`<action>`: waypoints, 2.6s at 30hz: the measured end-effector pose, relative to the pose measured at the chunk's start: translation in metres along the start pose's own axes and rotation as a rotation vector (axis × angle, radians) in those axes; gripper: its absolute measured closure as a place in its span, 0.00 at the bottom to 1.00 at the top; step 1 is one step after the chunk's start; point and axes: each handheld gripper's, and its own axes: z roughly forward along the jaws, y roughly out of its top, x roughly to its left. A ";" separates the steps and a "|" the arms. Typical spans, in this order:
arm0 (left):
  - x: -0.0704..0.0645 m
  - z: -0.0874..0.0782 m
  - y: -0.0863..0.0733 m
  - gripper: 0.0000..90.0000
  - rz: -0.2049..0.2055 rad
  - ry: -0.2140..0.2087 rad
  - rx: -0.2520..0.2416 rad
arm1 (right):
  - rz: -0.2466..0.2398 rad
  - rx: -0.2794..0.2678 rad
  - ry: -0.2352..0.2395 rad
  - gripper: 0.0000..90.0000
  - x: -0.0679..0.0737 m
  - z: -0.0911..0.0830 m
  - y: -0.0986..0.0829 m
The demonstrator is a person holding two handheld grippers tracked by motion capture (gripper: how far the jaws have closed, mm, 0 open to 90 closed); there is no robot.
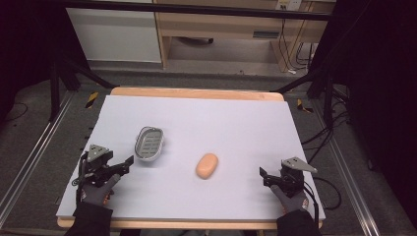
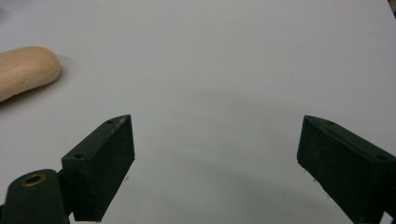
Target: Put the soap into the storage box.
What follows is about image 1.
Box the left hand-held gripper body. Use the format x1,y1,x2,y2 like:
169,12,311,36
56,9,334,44
80,144,120,187

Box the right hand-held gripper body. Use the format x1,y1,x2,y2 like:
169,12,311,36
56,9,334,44
277,155,319,199

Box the person's right hand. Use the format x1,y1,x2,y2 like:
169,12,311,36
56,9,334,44
269,184,310,214

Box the person's left hand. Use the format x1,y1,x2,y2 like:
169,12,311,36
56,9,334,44
79,174,122,207

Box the grey metal soap dish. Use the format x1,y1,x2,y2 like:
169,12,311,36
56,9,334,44
134,126,165,162

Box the yellow black floor tape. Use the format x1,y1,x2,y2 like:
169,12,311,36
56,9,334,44
85,90,99,109
296,98,315,114

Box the white table cover board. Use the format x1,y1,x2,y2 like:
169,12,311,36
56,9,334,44
55,94,327,221

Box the wooden table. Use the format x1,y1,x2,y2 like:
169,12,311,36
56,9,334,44
56,86,325,231

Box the white cabinet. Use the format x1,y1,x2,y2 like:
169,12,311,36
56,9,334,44
66,7,163,64

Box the black curtain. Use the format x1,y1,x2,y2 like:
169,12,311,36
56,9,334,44
310,0,417,227
0,0,87,116

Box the wooden desk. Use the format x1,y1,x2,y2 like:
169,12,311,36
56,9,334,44
152,0,330,73

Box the left hand-held gripper cable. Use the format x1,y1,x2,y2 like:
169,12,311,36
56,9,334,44
71,152,89,206

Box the hand-held gripper cable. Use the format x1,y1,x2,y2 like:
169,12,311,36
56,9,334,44
71,152,89,206
302,176,342,225

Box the right hand-held gripper cable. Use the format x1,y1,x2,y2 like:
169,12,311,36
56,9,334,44
302,176,342,225

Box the metal floor rail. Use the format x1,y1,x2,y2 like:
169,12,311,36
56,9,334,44
311,97,379,236
0,89,76,228

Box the black floor cables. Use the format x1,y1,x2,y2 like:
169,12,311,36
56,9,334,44
300,90,352,165

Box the black metal frame strut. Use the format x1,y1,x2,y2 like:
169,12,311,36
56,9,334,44
270,63,336,130
48,55,116,123

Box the black cables under desk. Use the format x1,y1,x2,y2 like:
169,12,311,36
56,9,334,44
277,18,317,75

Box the black metal frame bar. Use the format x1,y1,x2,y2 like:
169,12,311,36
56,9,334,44
64,0,332,22

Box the white wall outlet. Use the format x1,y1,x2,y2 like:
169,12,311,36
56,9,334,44
275,0,302,12

